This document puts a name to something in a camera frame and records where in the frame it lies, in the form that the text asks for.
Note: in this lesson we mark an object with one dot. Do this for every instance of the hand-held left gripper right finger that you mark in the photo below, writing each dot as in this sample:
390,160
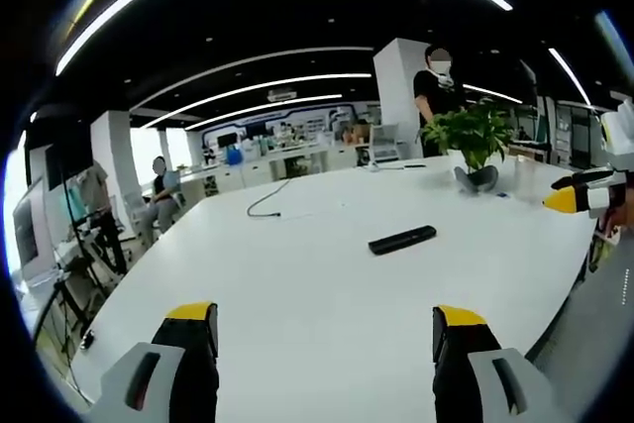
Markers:
475,368

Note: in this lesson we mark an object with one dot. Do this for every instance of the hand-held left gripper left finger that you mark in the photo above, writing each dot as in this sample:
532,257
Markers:
163,368

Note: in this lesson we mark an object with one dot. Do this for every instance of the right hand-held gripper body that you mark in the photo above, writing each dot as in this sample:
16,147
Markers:
619,145

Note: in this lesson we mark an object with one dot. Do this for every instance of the black remote control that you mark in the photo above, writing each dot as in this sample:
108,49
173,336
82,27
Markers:
402,239

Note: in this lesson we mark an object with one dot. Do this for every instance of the clear plastic cup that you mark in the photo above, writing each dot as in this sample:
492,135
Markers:
523,176

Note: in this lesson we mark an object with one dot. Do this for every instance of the small black table clamp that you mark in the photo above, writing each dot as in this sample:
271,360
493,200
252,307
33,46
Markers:
87,339

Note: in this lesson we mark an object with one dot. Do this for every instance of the green potted plant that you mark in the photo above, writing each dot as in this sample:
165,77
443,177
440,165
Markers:
470,143

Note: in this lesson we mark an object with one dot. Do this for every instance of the black tripod stand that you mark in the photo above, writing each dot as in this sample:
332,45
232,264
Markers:
81,244

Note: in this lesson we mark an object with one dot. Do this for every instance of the black pen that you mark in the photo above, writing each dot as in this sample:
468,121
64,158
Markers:
414,165

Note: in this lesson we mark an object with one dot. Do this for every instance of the computer monitor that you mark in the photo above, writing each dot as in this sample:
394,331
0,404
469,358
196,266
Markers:
27,232

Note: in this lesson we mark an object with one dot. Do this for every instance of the white office chair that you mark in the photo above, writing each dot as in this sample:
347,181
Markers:
384,141

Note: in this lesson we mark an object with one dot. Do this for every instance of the white pillar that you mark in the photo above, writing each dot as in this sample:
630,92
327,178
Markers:
396,91

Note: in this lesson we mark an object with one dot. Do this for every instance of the blue balloon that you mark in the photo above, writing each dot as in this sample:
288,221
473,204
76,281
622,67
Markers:
234,156

